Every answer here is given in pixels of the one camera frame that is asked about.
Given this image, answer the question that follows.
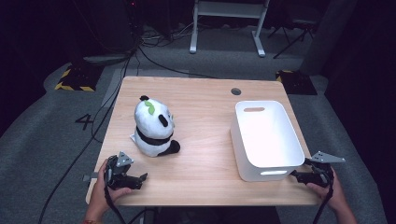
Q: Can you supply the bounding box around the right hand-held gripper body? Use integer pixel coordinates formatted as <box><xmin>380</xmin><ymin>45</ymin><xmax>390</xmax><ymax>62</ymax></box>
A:
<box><xmin>307</xmin><ymin>150</ymin><xmax>347</xmax><ymax>189</ymax></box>

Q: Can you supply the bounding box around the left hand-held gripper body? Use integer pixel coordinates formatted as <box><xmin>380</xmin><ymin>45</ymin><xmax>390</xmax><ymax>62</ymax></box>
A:
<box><xmin>104</xmin><ymin>151</ymin><xmax>141</xmax><ymax>191</ymax></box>

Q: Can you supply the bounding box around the panda plush toy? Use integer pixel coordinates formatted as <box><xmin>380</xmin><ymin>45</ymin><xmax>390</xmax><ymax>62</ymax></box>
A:
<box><xmin>129</xmin><ymin>94</ymin><xmax>182</xmax><ymax>159</ymax></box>

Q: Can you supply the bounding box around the white plastic bin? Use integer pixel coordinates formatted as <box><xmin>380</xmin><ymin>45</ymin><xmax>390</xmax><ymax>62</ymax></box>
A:
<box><xmin>230</xmin><ymin>99</ymin><xmax>306</xmax><ymax>183</ymax></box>

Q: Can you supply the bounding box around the person's right hand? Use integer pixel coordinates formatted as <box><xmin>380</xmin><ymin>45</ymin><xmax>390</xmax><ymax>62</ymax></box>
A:
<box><xmin>305</xmin><ymin>167</ymin><xmax>347</xmax><ymax>213</ymax></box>

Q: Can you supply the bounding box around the person's left hand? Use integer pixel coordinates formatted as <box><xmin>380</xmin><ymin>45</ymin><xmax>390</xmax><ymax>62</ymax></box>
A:
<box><xmin>85</xmin><ymin>159</ymin><xmax>134</xmax><ymax>222</ymax></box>

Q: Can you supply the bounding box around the black yellow striped floor plate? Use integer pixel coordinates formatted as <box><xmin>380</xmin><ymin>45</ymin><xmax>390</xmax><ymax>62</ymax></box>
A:
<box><xmin>275</xmin><ymin>69</ymin><xmax>318</xmax><ymax>96</ymax></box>
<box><xmin>54</xmin><ymin>63</ymin><xmax>106</xmax><ymax>93</ymax></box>

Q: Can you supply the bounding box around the person's dark clothing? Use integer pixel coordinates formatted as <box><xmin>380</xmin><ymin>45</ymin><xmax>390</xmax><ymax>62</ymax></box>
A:
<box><xmin>153</xmin><ymin>205</ymin><xmax>283</xmax><ymax>224</ymax></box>

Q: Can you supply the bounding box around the grey stand base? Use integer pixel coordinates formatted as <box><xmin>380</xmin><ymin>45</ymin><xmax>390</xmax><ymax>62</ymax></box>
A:
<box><xmin>81</xmin><ymin>53</ymin><xmax>132</xmax><ymax>67</ymax></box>

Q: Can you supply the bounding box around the grey curtain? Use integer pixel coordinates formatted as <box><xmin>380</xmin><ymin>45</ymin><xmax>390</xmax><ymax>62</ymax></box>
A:
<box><xmin>299</xmin><ymin>0</ymin><xmax>360</xmax><ymax>77</ymax></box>

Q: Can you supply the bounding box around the black tripod stand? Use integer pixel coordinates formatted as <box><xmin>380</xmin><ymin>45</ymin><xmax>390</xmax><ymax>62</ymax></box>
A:
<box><xmin>267</xmin><ymin>18</ymin><xmax>316</xmax><ymax>60</ymax></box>

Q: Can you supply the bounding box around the left hand-held gripper black cable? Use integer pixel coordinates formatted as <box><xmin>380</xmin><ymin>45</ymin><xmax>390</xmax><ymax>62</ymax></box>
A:
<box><xmin>103</xmin><ymin>185</ymin><xmax>127</xmax><ymax>224</ymax></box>

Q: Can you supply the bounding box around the hand-held gripper black cable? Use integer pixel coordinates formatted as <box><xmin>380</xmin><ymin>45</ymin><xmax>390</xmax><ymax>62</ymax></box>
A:
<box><xmin>103</xmin><ymin>185</ymin><xmax>127</xmax><ymax>224</ymax></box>
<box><xmin>311</xmin><ymin>169</ymin><xmax>336</xmax><ymax>224</ymax></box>

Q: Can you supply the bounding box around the right hand-held gripper black cable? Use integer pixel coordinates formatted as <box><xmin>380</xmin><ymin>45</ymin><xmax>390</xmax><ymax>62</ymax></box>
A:
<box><xmin>311</xmin><ymin>169</ymin><xmax>336</xmax><ymax>224</ymax></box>

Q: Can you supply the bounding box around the long black floor cable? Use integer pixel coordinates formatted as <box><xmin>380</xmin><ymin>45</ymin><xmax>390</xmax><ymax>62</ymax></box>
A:
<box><xmin>36</xmin><ymin>46</ymin><xmax>141</xmax><ymax>224</ymax></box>

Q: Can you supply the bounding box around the tangle of floor cables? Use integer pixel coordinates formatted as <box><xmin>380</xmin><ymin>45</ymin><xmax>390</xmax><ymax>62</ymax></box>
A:
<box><xmin>138</xmin><ymin>18</ymin><xmax>200</xmax><ymax>49</ymax></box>

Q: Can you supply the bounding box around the white metal desk frame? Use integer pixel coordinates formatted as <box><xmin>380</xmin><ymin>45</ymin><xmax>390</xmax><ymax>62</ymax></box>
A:
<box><xmin>189</xmin><ymin>0</ymin><xmax>271</xmax><ymax>58</ymax></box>

